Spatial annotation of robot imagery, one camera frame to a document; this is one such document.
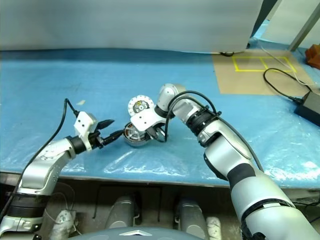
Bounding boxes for white robot foot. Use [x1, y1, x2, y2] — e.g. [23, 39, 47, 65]
[49, 209, 78, 240]
[206, 216, 223, 240]

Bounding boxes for black power cable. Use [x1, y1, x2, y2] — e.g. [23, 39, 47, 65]
[263, 67, 305, 104]

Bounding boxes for thin white cable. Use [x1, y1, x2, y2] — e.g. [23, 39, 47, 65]
[259, 44, 320, 91]

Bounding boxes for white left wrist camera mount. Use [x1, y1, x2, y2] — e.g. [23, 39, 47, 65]
[73, 111, 98, 151]

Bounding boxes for white right robot foot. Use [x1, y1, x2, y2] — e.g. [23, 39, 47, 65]
[206, 216, 223, 240]

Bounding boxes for thin white wire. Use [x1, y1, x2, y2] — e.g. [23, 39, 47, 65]
[48, 182, 77, 231]

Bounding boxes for grey metal post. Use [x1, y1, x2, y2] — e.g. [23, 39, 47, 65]
[289, 0, 320, 52]

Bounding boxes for motor housing with copper coils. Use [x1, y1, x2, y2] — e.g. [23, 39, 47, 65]
[124, 122, 151, 149]

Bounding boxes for grey robot leg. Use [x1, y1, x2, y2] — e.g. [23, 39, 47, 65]
[104, 194, 142, 230]
[174, 198, 210, 240]

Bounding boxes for large white board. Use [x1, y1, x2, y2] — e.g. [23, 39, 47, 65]
[0, 0, 267, 55]

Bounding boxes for brown cardboard sheet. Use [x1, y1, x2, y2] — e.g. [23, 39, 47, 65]
[211, 48, 317, 96]

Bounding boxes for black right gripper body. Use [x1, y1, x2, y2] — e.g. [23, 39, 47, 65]
[146, 126, 165, 142]

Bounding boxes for silver motor rotor disc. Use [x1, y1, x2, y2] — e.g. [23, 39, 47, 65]
[127, 94, 158, 118]

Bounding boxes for black floor cable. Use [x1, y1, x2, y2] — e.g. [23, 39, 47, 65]
[292, 198, 320, 226]

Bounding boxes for white panel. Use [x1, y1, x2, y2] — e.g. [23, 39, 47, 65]
[263, 0, 320, 50]

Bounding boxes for grey right robot leg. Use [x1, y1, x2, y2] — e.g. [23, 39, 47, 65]
[174, 198, 210, 240]

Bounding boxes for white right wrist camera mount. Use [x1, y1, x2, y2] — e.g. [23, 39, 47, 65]
[129, 109, 167, 133]

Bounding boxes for grey left robot leg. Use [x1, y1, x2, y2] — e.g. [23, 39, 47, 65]
[104, 194, 142, 230]

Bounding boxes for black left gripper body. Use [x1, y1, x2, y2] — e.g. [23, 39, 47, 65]
[88, 130, 106, 150]

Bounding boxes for yellow tape outline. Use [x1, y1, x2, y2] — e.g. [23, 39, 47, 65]
[231, 56, 297, 73]

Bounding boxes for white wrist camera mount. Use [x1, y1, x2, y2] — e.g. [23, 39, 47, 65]
[73, 111, 98, 151]
[129, 109, 167, 133]

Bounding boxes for white left robot foot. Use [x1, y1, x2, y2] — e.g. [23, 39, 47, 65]
[49, 209, 78, 240]

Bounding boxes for black power adapter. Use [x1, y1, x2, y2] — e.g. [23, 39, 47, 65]
[293, 90, 320, 126]

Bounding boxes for grey robot torso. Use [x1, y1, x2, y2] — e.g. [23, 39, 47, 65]
[82, 226, 193, 240]

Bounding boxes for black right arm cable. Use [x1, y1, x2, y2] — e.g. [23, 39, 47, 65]
[148, 90, 265, 173]

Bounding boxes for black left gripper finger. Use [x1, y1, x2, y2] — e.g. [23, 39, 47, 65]
[102, 129, 125, 147]
[97, 119, 115, 131]

